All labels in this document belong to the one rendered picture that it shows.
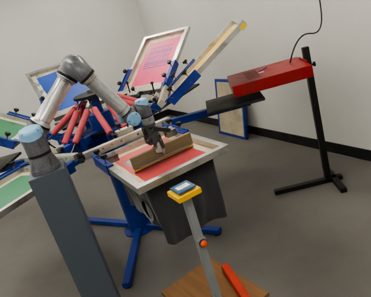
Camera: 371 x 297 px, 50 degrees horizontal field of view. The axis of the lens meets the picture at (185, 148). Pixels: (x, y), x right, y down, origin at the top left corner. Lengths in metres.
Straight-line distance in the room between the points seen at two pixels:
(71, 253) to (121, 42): 5.13
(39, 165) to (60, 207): 0.24
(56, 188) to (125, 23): 5.17
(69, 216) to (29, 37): 4.75
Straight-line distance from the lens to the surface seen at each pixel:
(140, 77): 4.10
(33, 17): 6.67
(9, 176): 3.20
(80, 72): 2.06
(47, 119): 2.21
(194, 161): 2.17
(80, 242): 2.23
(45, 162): 2.09
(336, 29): 3.79
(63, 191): 2.11
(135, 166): 2.33
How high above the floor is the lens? 1.78
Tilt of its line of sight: 19 degrees down
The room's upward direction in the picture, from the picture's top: 17 degrees counter-clockwise
